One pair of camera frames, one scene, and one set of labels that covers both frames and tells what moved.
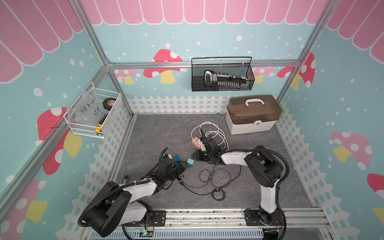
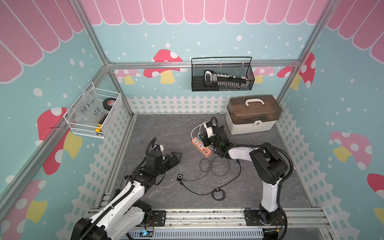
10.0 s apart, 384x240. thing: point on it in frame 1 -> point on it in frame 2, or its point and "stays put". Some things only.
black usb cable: x=218 y=194 stays put
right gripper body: x=203 y=156 -> x=217 y=146
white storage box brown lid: x=252 y=113 stays put
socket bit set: x=226 y=81 stays put
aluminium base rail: x=307 y=224 stays put
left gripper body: x=176 y=170 -> x=166 y=164
